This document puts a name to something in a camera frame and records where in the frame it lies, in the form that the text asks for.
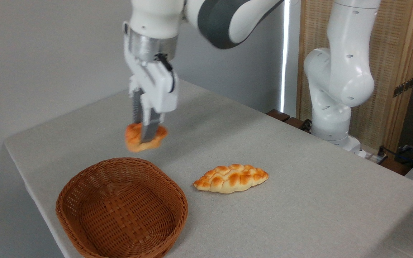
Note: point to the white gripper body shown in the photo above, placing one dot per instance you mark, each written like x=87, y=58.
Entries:
x=156, y=87

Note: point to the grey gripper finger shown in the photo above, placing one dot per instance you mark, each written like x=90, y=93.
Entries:
x=151, y=125
x=137, y=107

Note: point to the small round bread roll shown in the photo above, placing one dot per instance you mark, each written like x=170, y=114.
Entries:
x=133, y=138

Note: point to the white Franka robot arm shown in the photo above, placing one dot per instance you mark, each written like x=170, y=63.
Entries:
x=346, y=71

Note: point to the brown woven wicker basket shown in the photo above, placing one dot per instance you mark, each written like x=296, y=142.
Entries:
x=120, y=215

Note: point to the long braided bread loaf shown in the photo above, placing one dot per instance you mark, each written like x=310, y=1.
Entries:
x=231, y=179

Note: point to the dark brown wooden block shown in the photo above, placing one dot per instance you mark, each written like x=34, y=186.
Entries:
x=296, y=123
x=277, y=115

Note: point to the metal hinge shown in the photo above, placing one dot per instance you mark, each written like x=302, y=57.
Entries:
x=403, y=87

